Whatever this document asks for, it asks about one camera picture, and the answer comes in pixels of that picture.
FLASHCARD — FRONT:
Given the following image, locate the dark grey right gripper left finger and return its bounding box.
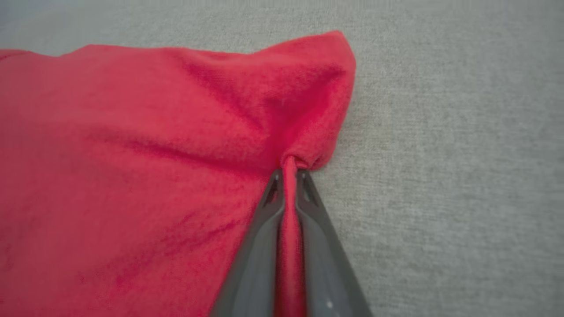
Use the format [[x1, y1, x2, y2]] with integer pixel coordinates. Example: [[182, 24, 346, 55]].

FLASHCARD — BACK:
[[211, 170, 285, 317]]

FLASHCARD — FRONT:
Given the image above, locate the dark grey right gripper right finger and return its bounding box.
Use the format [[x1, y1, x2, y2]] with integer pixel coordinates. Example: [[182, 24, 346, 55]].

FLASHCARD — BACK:
[[296, 170, 373, 317]]

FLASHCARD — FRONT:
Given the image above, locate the red Bulls jersey shirt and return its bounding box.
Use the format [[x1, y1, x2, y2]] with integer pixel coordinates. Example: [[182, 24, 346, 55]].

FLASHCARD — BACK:
[[0, 30, 356, 317]]

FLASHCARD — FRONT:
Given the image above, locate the grey fabric sofa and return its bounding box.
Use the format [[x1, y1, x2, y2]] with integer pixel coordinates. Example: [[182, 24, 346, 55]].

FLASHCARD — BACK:
[[0, 0, 564, 317]]

